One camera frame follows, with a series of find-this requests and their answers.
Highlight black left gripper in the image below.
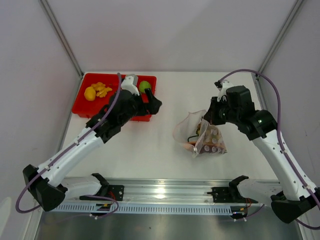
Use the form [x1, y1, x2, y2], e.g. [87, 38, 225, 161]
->
[119, 88, 161, 126]

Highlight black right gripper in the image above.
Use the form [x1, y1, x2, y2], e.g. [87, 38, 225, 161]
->
[203, 96, 240, 126]

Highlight ginger root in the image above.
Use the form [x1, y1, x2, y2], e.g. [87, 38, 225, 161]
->
[91, 82, 113, 98]

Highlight yellow lemon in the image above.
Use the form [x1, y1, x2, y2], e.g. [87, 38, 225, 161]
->
[84, 86, 97, 102]

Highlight clear zip bag pink dots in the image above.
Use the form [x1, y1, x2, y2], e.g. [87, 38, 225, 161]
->
[172, 110, 227, 158]

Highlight longan bunch with leaves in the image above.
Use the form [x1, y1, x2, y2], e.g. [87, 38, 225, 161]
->
[195, 119, 208, 137]

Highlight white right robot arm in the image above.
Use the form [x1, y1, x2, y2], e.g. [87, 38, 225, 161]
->
[204, 85, 320, 224]

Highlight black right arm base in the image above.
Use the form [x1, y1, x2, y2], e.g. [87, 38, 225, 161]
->
[206, 175, 258, 204]

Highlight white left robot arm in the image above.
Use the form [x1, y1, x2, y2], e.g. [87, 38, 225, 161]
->
[22, 88, 162, 212]

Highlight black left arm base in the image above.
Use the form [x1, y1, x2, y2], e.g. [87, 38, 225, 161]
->
[79, 173, 125, 201]

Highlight red chili pepper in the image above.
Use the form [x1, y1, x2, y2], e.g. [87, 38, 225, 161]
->
[107, 81, 119, 89]

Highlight red plastic bin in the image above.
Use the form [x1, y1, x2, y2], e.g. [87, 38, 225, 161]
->
[71, 73, 157, 122]

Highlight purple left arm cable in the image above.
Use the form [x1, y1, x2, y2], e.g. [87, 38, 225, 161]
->
[15, 72, 123, 225]

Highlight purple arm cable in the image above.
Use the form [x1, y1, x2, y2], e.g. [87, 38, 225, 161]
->
[216, 69, 320, 230]
[15, 72, 123, 225]

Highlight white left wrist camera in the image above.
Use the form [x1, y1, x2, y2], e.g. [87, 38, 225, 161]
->
[121, 74, 140, 96]

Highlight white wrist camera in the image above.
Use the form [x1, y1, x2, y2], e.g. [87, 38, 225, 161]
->
[121, 74, 140, 96]
[214, 80, 234, 102]

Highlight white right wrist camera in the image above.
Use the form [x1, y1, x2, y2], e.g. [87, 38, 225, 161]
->
[214, 80, 234, 102]

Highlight aluminium frame post right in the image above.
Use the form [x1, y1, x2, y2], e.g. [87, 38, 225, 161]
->
[254, 0, 307, 78]

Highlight aluminium frame post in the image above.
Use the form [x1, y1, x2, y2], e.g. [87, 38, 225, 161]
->
[38, 0, 84, 77]
[254, 0, 307, 78]

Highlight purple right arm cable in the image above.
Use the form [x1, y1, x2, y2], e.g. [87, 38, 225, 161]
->
[216, 69, 320, 230]

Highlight aluminium mounting rail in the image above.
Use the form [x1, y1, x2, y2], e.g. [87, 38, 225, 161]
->
[32, 178, 281, 205]

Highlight white slotted cable duct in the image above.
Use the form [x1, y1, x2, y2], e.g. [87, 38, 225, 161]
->
[52, 202, 233, 216]

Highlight aluminium frame post left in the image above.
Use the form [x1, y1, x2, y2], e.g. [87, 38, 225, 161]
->
[38, 0, 84, 77]

